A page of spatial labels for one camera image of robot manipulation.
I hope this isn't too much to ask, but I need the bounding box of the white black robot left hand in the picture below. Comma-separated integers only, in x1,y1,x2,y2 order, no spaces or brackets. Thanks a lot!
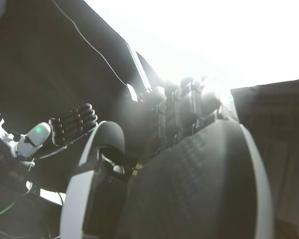
59,75,275,239

